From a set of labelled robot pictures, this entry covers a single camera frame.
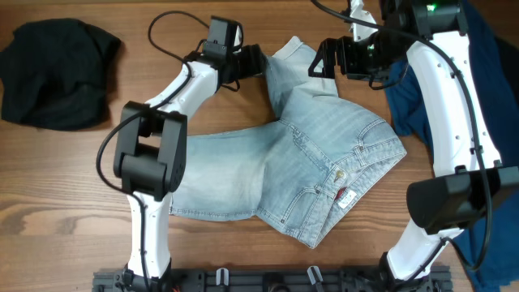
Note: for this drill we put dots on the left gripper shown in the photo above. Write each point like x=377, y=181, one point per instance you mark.
x=253, y=59

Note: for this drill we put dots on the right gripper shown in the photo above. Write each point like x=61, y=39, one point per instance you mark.
x=345, y=48

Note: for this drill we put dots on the light blue denim shorts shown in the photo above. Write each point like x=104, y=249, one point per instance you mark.
x=300, y=173

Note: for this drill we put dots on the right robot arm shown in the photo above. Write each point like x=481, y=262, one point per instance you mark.
x=469, y=180

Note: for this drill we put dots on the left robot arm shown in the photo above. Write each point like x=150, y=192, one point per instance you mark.
x=151, y=149

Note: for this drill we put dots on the black garment at right edge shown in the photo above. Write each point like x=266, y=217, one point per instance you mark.
x=509, y=57

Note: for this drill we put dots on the black crumpled garment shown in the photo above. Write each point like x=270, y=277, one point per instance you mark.
x=55, y=74

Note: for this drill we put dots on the dark blue t-shirt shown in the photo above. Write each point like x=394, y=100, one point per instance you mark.
x=500, y=112

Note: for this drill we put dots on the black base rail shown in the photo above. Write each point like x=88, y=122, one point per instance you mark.
x=352, y=278

